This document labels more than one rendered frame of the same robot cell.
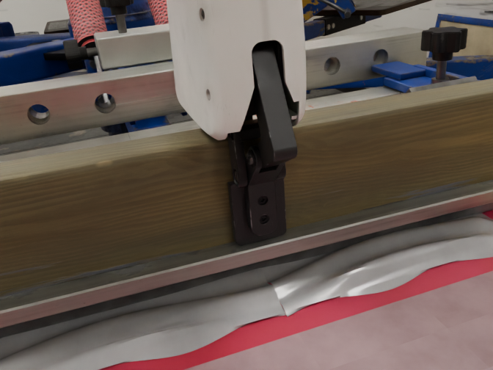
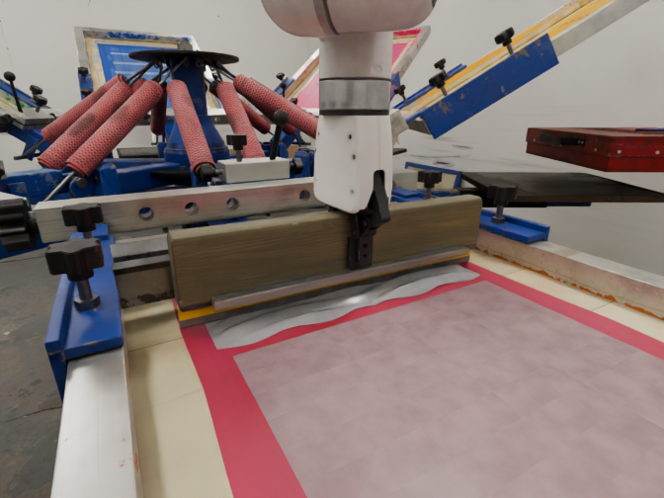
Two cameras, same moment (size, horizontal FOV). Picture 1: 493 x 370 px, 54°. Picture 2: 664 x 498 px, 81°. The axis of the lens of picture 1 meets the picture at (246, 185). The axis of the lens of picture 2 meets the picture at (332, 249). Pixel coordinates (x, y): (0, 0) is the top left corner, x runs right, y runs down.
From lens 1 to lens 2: 0.20 m
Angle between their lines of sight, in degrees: 13
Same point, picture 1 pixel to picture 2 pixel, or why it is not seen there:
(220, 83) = (360, 187)
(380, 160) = (414, 230)
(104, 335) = (285, 315)
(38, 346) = (252, 319)
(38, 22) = not seen: hidden behind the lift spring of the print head
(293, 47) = (388, 173)
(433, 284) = (440, 291)
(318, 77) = not seen: hidden behind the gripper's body
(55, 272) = (265, 279)
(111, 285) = (293, 286)
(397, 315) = (426, 303)
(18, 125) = (178, 214)
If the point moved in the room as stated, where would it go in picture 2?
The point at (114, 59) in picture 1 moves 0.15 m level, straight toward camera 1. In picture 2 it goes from (234, 177) to (257, 193)
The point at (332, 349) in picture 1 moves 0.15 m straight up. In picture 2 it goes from (400, 316) to (409, 180)
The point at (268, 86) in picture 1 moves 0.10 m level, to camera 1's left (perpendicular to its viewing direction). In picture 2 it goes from (378, 189) to (281, 194)
